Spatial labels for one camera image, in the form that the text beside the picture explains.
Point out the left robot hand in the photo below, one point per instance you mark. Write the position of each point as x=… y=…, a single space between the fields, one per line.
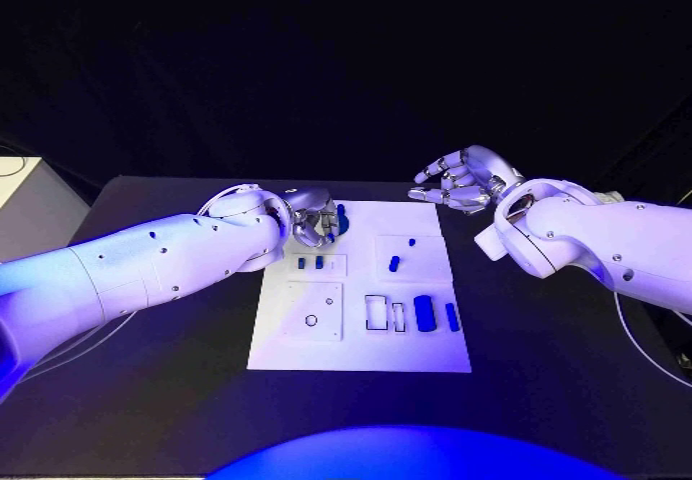
x=310 y=213

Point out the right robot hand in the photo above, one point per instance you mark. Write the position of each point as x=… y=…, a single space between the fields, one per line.
x=470 y=176

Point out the blue gear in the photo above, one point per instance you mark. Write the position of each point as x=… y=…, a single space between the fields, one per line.
x=341 y=222

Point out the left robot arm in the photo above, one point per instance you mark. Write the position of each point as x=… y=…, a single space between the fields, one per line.
x=124 y=270

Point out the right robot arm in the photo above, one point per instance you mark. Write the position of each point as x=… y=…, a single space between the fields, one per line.
x=594 y=240

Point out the white task board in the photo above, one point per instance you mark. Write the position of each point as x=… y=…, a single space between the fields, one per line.
x=356 y=300

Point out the large blue cylinder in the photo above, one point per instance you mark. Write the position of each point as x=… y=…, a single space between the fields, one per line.
x=424 y=313

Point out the thin blue cylinder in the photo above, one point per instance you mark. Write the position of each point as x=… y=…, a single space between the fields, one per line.
x=452 y=317

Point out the white cabinet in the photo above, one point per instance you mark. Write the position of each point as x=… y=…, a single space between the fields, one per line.
x=31 y=210

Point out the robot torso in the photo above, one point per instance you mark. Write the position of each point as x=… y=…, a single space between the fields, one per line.
x=411 y=455

